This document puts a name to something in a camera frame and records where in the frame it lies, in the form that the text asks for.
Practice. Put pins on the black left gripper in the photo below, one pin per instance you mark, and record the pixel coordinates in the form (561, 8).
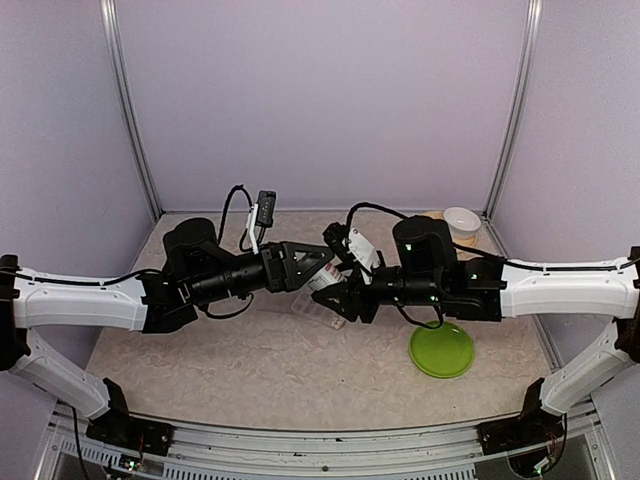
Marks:
(282, 274)

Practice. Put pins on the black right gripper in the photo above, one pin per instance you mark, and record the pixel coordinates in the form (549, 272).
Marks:
(350, 299)

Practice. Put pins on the grey-capped orange pill bottle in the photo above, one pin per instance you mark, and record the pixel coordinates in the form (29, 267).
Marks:
(327, 276)

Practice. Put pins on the clear plastic pill organizer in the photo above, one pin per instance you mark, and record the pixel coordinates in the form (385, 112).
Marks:
(304, 306)

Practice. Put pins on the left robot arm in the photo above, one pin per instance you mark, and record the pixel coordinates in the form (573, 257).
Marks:
(196, 273)

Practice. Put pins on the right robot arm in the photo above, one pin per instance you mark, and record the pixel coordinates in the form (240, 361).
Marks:
(490, 288)

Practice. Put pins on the green plate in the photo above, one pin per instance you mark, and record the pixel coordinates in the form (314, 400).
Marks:
(443, 353)

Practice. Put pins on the beige wooden plate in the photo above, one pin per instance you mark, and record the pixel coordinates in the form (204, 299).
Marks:
(464, 241)

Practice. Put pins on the white ceramic bowl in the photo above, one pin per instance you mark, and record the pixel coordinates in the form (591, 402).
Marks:
(463, 221)

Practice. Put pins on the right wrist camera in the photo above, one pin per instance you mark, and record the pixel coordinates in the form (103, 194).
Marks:
(351, 247)

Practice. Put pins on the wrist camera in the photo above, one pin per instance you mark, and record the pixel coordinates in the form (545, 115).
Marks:
(260, 218)
(351, 247)

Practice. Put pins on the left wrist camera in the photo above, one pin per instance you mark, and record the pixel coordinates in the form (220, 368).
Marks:
(260, 218)

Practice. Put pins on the front aluminium rail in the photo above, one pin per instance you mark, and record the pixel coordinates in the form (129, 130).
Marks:
(200, 451)

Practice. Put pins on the left aluminium frame post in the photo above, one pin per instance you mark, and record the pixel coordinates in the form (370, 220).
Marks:
(116, 53)

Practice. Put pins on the aluminium frame post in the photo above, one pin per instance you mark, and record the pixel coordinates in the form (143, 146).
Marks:
(517, 107)
(116, 53)

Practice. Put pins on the right aluminium frame post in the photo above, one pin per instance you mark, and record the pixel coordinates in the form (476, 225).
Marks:
(517, 107)

